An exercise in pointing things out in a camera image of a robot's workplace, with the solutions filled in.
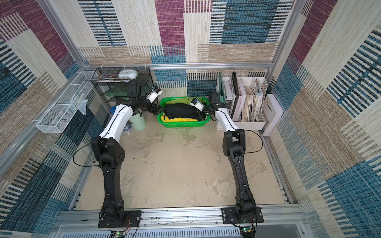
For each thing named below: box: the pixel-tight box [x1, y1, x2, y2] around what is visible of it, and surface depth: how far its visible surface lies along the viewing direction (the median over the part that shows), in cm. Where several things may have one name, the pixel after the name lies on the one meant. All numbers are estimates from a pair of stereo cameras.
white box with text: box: [261, 93, 284, 138], surface depth 97 cm
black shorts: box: [164, 103, 207, 121], surface depth 99 cm
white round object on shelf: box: [118, 68, 138, 80], surface depth 91 cm
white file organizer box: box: [216, 76, 268, 131], surface depth 101 cm
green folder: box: [218, 72, 227, 104], surface depth 90 cm
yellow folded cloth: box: [160, 112, 198, 122], surface depth 104 cm
